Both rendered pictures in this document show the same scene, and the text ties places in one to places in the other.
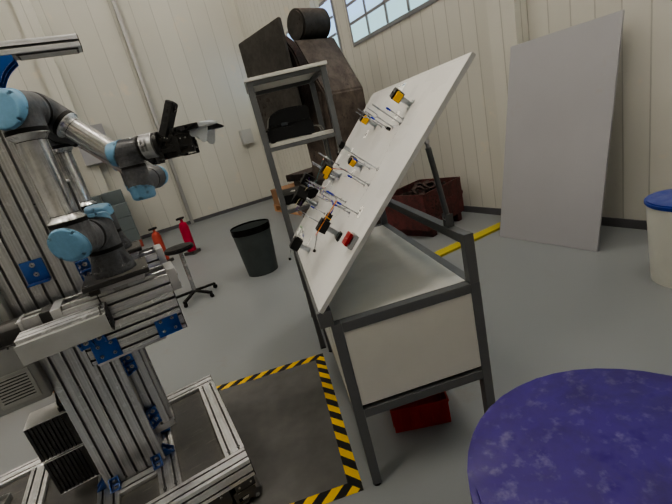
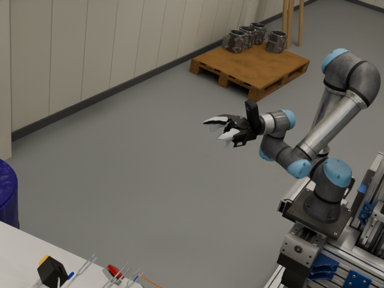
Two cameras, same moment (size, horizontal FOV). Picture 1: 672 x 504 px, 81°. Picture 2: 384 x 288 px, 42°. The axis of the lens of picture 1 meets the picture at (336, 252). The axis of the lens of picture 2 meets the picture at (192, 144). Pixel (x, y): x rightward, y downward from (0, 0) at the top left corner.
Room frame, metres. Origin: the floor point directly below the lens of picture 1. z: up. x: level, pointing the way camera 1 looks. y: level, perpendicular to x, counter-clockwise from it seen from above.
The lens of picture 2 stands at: (2.40, -0.67, 2.39)
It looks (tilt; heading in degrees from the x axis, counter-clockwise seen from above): 32 degrees down; 141
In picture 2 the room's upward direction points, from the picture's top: 12 degrees clockwise
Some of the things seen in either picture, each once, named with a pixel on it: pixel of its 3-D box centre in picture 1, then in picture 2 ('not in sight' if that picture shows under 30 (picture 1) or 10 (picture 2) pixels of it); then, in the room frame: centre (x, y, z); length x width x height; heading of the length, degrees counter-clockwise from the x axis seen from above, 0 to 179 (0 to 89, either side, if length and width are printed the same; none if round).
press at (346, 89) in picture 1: (315, 131); not in sight; (5.73, -0.12, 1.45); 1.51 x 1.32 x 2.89; 25
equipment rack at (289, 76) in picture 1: (316, 211); not in sight; (2.83, 0.07, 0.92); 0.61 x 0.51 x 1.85; 7
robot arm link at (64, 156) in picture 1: (72, 178); not in sight; (2.00, 1.15, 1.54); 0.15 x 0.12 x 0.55; 50
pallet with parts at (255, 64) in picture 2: not in sight; (254, 56); (-1.76, 3.36, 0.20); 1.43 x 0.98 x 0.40; 115
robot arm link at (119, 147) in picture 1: (127, 152); (278, 122); (1.33, 0.57, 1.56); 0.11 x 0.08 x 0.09; 90
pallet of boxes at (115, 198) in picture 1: (101, 225); not in sight; (8.42, 4.67, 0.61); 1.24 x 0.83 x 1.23; 115
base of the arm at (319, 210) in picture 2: (110, 259); (324, 202); (1.46, 0.83, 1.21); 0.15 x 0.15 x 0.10
